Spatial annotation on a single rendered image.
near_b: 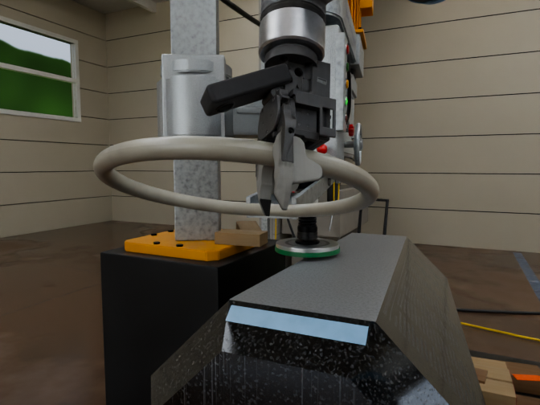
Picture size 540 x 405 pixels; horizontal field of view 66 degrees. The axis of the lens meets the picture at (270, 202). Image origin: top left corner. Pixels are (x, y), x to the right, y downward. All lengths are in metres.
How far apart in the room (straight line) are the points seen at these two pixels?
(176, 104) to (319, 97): 1.26
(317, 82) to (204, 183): 1.27
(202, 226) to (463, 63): 4.97
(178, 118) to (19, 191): 6.04
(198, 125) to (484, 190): 4.87
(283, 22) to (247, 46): 6.61
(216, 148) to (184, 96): 1.24
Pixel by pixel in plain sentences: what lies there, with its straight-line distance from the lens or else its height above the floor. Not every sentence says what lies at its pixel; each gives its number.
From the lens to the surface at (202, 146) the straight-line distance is 0.52.
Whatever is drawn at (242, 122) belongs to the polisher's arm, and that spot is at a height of 1.29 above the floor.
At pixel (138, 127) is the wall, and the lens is 8.31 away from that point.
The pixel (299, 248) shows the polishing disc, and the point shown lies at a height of 0.84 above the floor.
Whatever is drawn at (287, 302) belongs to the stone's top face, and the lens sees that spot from 0.94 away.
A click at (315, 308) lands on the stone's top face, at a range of 0.91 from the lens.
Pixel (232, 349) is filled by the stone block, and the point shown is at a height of 0.73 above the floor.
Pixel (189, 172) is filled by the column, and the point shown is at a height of 1.08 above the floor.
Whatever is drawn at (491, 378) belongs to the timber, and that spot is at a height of 0.21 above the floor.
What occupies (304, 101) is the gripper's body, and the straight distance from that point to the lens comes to 0.53.
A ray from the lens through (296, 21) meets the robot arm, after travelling 0.57.
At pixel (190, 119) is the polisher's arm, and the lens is 1.73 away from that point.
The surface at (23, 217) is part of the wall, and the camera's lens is 7.69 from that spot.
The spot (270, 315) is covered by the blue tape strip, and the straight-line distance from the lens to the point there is 0.91.
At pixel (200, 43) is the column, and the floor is 1.61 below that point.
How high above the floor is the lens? 1.11
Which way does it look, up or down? 5 degrees down
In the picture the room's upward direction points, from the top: straight up
